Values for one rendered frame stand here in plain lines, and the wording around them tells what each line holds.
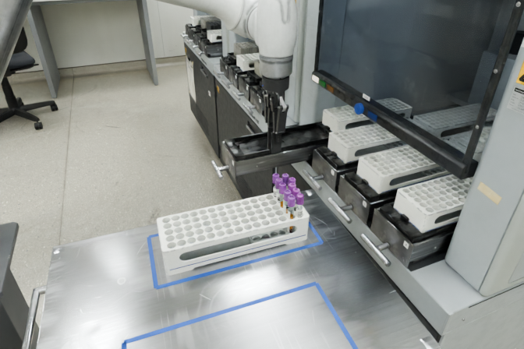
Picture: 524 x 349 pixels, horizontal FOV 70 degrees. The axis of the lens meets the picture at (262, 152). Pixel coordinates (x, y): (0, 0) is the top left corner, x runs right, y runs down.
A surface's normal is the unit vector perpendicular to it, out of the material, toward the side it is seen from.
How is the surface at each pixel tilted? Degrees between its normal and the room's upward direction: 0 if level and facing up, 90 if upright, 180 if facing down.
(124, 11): 90
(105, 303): 0
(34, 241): 0
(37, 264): 0
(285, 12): 81
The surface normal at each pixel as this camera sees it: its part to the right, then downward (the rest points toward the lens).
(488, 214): -0.93, 0.19
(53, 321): 0.00, -0.86
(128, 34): 0.37, 0.48
